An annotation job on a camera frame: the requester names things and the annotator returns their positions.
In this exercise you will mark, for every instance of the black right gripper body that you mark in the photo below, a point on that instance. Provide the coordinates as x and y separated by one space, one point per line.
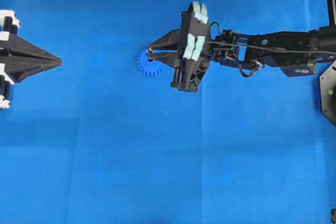
192 48

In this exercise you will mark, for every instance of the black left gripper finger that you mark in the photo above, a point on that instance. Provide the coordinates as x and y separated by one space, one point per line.
22 67
17 45

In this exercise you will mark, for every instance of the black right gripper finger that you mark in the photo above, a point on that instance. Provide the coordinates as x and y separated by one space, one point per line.
171 59
167 42

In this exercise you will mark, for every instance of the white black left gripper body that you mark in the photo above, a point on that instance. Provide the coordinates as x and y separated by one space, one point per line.
9 25

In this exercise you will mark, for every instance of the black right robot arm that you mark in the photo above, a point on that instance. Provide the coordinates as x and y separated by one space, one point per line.
295 53

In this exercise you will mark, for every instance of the small blue plastic gear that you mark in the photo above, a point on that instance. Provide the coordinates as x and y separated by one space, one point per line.
148 67

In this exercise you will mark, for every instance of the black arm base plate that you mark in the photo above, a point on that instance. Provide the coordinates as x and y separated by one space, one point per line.
327 93

